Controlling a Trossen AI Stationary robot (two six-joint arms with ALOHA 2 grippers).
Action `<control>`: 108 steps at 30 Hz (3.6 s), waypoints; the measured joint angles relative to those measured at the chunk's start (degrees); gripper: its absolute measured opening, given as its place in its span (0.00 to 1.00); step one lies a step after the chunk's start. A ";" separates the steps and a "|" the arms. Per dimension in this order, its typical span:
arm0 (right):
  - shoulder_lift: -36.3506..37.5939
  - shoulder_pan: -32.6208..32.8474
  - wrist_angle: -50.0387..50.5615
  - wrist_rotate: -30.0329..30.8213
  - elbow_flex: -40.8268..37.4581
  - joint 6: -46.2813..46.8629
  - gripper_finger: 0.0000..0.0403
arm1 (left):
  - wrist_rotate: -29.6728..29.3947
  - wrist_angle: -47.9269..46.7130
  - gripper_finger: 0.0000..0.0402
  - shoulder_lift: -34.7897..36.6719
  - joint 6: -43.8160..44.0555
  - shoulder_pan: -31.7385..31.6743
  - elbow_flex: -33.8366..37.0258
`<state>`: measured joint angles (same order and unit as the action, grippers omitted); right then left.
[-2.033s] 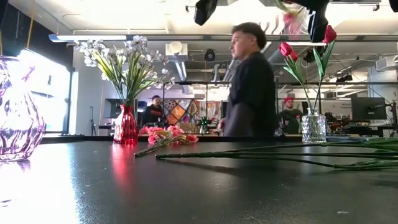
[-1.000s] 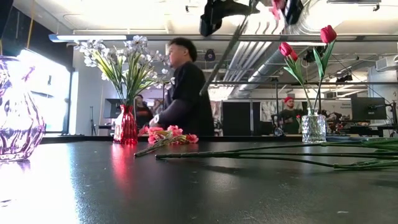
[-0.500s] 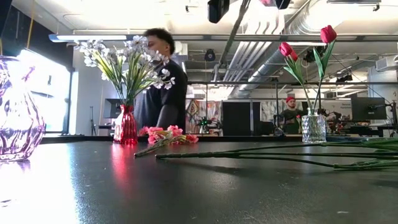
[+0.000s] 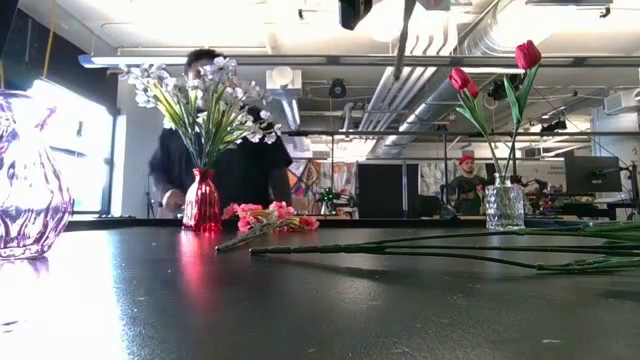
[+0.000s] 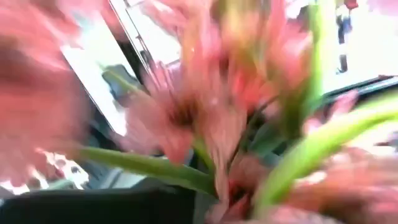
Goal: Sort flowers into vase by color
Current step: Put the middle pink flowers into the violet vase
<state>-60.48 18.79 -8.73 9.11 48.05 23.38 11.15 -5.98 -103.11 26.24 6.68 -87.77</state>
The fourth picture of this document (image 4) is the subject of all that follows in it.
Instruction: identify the black table mat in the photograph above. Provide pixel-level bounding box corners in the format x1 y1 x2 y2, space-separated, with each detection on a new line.
0 227 640 360

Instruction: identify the black computer monitor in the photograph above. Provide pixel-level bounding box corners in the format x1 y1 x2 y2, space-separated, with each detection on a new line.
564 155 624 195

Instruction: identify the red glass vase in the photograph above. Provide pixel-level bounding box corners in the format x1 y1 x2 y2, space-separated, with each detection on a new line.
181 168 223 234

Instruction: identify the grey metal beam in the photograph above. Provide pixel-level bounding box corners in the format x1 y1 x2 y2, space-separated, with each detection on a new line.
78 53 640 70

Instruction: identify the white artificial flower bunch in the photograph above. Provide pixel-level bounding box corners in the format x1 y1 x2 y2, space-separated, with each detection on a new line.
184 55 241 171
118 62 201 171
209 82 281 171

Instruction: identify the clear glass vase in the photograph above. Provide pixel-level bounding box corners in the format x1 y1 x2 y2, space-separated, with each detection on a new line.
485 173 526 231

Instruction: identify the silver ventilation duct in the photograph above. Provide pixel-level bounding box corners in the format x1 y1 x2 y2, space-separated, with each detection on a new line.
369 0 506 157

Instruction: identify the purple glass vase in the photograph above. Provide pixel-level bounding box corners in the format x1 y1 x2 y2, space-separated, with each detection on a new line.
0 89 75 260

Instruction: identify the person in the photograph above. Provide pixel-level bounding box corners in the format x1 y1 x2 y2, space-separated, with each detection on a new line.
148 48 295 219
446 154 489 217

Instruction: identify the black cabinet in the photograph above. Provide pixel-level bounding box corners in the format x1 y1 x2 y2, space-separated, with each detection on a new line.
357 162 420 219

